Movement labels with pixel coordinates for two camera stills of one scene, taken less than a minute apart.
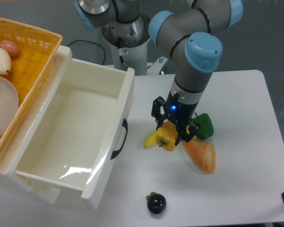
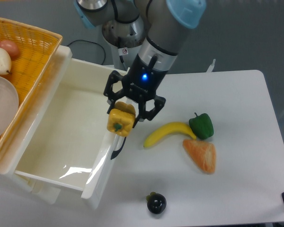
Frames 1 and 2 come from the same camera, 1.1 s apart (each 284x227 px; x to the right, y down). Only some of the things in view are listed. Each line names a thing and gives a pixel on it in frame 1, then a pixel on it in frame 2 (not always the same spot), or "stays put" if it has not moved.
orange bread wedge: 203,153 stays put
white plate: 4,105 stays put
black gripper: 177,111 to 143,82
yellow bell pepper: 166,135 to 120,118
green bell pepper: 206,130 stays put
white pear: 1,62 stays put
